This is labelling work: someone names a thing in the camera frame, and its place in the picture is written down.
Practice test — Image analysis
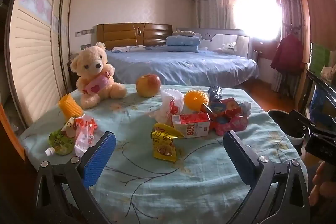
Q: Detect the blue white patterned pillow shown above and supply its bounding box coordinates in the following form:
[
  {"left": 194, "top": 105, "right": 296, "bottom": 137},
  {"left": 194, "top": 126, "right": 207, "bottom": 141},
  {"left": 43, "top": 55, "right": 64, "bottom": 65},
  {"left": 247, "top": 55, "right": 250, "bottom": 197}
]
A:
[{"left": 112, "top": 45, "right": 153, "bottom": 53}]

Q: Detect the grey bed guard rail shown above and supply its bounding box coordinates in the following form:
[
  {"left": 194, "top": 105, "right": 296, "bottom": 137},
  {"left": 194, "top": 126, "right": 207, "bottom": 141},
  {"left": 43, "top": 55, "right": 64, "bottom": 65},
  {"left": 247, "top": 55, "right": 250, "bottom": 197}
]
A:
[{"left": 175, "top": 27, "right": 253, "bottom": 59}]

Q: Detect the yellow snack packet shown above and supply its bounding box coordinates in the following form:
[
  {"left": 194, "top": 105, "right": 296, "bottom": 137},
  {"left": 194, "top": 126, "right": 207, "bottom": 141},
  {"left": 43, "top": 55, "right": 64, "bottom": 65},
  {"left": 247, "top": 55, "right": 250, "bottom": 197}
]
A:
[{"left": 150, "top": 123, "right": 185, "bottom": 161}]

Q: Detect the brown plush toy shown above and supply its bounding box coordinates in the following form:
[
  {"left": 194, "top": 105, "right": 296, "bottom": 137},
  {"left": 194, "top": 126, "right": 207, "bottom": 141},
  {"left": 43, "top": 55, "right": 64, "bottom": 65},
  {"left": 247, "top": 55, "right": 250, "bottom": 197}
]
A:
[{"left": 320, "top": 64, "right": 336, "bottom": 83}]

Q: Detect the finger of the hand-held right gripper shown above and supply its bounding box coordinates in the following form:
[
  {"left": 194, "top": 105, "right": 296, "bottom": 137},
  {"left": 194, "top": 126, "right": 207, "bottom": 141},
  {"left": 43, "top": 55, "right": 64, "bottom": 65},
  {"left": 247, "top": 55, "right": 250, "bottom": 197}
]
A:
[{"left": 289, "top": 110, "right": 317, "bottom": 135}]

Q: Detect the folded blue quilt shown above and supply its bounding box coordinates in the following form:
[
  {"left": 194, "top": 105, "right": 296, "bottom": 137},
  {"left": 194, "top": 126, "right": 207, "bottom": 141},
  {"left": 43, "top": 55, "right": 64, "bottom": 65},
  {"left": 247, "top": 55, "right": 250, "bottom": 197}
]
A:
[{"left": 166, "top": 35, "right": 201, "bottom": 52}]

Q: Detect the silver blue foil wrapper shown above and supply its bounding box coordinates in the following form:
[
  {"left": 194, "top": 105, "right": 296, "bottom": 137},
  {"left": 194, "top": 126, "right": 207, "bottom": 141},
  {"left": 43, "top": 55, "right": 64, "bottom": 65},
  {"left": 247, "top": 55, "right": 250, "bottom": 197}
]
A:
[{"left": 208, "top": 85, "right": 223, "bottom": 103}]

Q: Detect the white round bin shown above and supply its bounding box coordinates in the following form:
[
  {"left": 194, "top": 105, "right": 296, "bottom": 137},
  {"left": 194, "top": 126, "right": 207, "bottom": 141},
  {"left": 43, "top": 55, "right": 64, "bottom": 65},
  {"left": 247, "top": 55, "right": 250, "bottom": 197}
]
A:
[{"left": 268, "top": 109, "right": 306, "bottom": 147}]

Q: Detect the light green floral tablecloth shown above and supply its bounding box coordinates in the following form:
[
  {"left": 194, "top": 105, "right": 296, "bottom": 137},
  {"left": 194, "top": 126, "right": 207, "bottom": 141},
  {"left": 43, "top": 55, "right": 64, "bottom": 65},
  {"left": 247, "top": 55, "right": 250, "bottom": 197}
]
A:
[{"left": 20, "top": 82, "right": 309, "bottom": 224}]

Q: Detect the person's right hand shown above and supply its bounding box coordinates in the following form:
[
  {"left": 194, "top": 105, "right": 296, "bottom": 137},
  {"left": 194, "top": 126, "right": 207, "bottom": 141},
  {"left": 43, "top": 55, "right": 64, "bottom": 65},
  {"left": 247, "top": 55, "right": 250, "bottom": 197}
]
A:
[{"left": 309, "top": 161, "right": 336, "bottom": 206}]

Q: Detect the bed with blue sheet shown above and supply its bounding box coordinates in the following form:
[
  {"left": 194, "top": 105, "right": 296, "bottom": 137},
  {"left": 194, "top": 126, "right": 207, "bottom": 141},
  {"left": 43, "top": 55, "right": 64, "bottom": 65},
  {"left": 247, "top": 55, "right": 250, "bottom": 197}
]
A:
[{"left": 105, "top": 44, "right": 260, "bottom": 88}]

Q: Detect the red yellow apple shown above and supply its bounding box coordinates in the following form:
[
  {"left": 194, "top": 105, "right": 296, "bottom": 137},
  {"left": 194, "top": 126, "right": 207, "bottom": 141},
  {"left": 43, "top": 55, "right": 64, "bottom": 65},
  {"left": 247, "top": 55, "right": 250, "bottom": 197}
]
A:
[{"left": 136, "top": 73, "right": 161, "bottom": 98}]

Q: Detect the red white plastic wrapper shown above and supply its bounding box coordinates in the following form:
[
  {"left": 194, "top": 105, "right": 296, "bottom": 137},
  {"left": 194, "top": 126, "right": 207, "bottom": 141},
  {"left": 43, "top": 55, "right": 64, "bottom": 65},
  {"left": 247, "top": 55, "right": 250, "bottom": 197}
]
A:
[{"left": 71, "top": 115, "right": 98, "bottom": 157}]

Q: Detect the stack of green boxes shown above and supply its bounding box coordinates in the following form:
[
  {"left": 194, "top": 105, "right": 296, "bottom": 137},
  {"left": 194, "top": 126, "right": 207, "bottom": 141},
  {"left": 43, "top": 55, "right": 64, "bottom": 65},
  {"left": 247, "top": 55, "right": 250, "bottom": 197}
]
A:
[{"left": 310, "top": 42, "right": 332, "bottom": 72}]

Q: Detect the white foam fruit net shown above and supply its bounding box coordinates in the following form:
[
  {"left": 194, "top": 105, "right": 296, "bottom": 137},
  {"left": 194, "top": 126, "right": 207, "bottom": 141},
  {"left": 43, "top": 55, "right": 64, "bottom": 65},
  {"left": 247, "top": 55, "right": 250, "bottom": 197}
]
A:
[{"left": 161, "top": 88, "right": 185, "bottom": 104}]

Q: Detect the cream sliding wardrobe door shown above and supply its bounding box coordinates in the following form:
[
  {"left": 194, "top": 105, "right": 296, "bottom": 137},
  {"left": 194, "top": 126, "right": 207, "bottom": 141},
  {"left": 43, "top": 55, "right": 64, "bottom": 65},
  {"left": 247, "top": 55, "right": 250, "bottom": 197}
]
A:
[{"left": 5, "top": 0, "right": 75, "bottom": 130}]

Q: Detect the grey patterned curtain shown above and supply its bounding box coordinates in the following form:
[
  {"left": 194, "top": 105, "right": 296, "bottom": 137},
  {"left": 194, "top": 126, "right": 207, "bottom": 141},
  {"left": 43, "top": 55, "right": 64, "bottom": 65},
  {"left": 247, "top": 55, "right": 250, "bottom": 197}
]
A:
[
  {"left": 194, "top": 0, "right": 238, "bottom": 30},
  {"left": 270, "top": 0, "right": 302, "bottom": 94}
]

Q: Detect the orange spiky ball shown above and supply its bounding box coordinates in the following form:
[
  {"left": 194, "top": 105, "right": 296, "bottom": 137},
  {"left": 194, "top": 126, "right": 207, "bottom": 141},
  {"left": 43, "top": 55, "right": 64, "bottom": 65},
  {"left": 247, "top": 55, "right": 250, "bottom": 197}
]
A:
[{"left": 183, "top": 91, "right": 210, "bottom": 112}]

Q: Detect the wooden coat rack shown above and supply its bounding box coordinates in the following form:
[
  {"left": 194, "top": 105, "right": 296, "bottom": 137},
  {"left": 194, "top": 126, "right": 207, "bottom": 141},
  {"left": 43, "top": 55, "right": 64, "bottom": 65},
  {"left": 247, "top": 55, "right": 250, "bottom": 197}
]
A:
[{"left": 281, "top": 18, "right": 302, "bottom": 39}]

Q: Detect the wooden tall cabinet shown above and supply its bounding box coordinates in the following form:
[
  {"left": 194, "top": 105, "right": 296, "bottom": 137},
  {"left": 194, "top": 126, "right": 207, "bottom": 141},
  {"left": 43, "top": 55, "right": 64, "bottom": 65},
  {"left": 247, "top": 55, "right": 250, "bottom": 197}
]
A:
[{"left": 298, "top": 0, "right": 336, "bottom": 109}]

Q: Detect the wall switch panel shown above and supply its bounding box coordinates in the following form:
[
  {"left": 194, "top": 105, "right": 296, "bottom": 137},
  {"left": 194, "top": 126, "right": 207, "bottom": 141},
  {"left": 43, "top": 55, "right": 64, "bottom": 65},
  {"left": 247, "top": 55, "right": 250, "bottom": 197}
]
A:
[{"left": 76, "top": 28, "right": 95, "bottom": 37}]

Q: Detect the green spout pouch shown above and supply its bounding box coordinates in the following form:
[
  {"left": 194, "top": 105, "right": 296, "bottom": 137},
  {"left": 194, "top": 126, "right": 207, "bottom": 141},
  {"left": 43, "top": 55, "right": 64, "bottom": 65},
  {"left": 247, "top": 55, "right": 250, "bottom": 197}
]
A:
[{"left": 45, "top": 119, "right": 78, "bottom": 157}]

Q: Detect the red white carton box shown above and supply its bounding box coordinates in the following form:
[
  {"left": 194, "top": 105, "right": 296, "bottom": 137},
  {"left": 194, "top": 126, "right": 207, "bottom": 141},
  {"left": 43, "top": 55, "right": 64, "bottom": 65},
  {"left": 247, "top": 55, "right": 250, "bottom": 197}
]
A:
[{"left": 172, "top": 112, "right": 211, "bottom": 138}]

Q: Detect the small grey pillow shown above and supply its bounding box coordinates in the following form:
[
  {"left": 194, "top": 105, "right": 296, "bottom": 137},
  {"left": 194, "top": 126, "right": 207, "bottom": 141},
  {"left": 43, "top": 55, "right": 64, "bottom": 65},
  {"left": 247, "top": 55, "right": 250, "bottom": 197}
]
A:
[{"left": 175, "top": 29, "right": 196, "bottom": 37}]

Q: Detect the cream teddy bear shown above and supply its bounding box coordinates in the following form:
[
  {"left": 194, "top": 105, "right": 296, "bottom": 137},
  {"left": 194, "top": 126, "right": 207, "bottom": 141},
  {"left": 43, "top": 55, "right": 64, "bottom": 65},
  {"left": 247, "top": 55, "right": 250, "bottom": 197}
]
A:
[{"left": 71, "top": 42, "right": 128, "bottom": 109}]

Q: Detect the white plastic bag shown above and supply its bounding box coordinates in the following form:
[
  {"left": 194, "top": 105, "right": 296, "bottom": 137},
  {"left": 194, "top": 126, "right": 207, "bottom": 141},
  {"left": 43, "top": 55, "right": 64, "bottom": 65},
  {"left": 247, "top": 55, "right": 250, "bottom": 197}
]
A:
[{"left": 150, "top": 94, "right": 185, "bottom": 126}]

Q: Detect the pink red snack packet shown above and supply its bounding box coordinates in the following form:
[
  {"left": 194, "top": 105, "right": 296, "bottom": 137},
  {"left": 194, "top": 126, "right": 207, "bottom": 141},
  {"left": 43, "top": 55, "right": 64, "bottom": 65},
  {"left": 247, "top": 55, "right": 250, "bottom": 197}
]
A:
[{"left": 213, "top": 111, "right": 249, "bottom": 136}]

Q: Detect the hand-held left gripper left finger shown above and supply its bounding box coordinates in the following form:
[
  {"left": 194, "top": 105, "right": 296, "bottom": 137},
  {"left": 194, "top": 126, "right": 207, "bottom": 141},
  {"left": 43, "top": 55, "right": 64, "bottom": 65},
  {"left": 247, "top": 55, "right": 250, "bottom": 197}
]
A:
[{"left": 34, "top": 131, "right": 116, "bottom": 224}]

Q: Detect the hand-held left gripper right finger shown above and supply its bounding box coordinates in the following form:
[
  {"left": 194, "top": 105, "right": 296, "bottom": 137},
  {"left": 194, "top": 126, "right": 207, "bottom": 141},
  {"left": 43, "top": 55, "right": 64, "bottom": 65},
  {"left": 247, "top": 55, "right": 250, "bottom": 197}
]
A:
[{"left": 223, "top": 130, "right": 310, "bottom": 224}]

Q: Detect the black glossy cabinet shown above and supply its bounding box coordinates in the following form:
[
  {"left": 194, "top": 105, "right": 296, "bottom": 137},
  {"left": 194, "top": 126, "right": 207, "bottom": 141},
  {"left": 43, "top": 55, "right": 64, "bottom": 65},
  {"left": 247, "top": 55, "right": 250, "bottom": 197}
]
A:
[{"left": 297, "top": 69, "right": 336, "bottom": 126}]

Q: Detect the red coat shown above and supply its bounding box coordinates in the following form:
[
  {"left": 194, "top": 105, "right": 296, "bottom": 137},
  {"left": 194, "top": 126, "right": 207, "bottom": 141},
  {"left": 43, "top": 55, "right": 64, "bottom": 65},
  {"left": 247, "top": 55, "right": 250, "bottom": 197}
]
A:
[{"left": 270, "top": 34, "right": 305, "bottom": 73}]

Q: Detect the wooden headboard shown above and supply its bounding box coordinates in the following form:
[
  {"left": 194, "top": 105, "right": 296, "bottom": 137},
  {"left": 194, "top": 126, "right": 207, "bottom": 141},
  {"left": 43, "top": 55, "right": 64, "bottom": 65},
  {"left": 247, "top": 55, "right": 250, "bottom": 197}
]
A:
[{"left": 97, "top": 22, "right": 174, "bottom": 51}]

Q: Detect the white plush toy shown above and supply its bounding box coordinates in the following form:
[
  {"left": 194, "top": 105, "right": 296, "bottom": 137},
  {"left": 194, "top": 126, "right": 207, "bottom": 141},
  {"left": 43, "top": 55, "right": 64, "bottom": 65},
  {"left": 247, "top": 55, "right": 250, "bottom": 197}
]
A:
[{"left": 218, "top": 42, "right": 237, "bottom": 53}]

